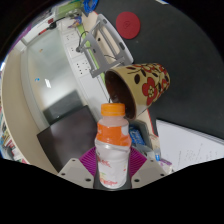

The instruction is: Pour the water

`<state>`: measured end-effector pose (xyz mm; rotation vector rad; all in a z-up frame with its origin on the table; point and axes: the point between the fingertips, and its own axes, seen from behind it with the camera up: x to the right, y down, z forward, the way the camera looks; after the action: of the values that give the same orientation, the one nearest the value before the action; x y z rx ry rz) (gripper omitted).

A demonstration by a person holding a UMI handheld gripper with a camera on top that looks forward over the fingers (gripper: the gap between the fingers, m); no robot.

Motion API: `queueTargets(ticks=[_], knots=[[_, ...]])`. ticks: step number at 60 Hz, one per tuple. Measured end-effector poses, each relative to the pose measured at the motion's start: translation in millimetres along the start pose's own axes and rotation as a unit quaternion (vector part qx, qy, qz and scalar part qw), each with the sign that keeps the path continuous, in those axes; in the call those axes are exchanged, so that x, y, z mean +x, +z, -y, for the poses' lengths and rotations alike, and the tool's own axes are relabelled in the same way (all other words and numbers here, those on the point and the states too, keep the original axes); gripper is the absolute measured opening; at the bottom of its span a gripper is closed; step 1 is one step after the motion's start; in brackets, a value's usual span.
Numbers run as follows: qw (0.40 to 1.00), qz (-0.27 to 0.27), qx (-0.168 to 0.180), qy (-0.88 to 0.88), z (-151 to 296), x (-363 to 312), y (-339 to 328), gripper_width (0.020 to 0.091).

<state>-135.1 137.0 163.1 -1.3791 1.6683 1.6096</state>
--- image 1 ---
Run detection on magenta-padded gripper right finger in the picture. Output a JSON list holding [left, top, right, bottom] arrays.
[[128, 147, 168, 189]]

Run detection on blue coiled cable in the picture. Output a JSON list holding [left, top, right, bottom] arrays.
[[82, 0, 100, 14]]

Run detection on flat round red coaster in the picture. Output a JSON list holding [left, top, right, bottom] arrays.
[[115, 11, 142, 40]]

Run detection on small blue box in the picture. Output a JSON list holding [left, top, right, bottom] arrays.
[[128, 124, 148, 148]]

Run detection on white paper sheet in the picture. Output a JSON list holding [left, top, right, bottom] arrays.
[[155, 119, 224, 174]]

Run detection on orange-capped drink bottle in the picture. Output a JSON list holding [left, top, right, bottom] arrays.
[[94, 102, 133, 190]]

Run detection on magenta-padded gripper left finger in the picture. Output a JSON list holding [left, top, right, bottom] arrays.
[[56, 147, 98, 189]]

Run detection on black computer monitor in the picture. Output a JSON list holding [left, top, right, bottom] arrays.
[[35, 89, 101, 174]]

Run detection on floral patterned cup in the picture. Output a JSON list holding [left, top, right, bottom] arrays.
[[104, 62, 172, 121]]

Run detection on black desk mat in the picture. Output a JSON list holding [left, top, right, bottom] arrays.
[[94, 0, 224, 141]]

